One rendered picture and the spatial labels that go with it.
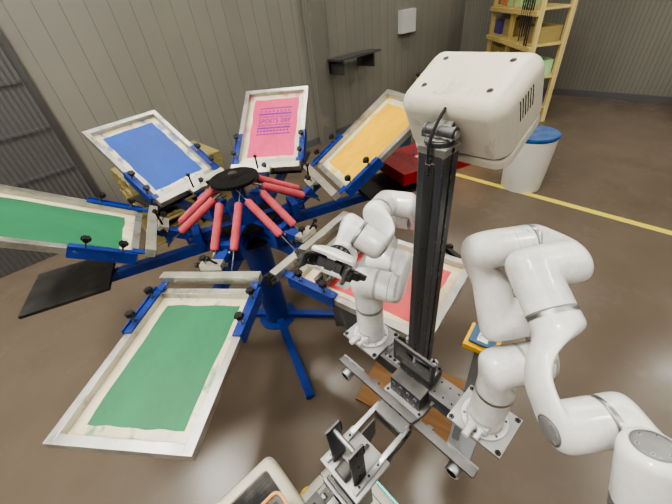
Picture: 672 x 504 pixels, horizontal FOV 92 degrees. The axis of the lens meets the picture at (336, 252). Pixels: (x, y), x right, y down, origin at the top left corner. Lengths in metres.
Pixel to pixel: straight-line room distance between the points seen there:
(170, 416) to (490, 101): 1.42
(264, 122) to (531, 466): 3.06
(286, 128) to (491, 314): 2.49
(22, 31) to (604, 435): 4.99
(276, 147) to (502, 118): 2.43
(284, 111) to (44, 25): 2.71
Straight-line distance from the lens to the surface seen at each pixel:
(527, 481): 2.36
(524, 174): 4.55
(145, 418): 1.56
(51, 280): 2.67
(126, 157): 3.00
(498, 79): 0.65
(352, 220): 0.85
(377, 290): 1.00
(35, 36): 4.90
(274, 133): 3.00
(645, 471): 0.61
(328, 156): 2.61
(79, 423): 1.72
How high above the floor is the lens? 2.13
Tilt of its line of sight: 38 degrees down
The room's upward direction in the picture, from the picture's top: 8 degrees counter-clockwise
